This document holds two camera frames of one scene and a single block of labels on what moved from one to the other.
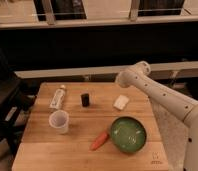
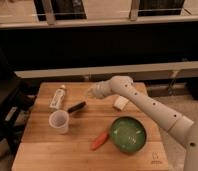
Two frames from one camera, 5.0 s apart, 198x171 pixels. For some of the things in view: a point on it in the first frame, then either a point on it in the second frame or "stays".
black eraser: x=85 y=100 to x=76 y=107
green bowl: x=128 y=134 stays
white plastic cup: x=59 y=120 stays
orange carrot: x=99 y=141 stays
